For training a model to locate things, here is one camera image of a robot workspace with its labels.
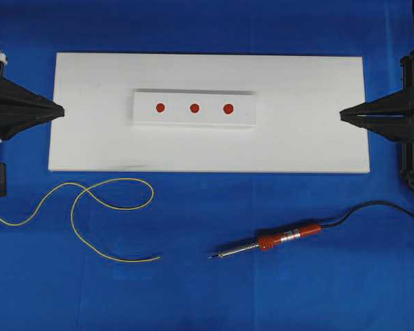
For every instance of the small white raised plate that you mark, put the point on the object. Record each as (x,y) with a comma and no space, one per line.
(193,108)

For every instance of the red soldering iron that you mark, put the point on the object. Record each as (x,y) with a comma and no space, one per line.
(269,241)

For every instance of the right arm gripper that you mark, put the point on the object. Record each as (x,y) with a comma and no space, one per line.
(398,129)

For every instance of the large white base board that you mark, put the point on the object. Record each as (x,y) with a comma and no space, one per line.
(298,101)

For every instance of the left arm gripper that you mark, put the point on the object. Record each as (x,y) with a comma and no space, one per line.
(11,94)

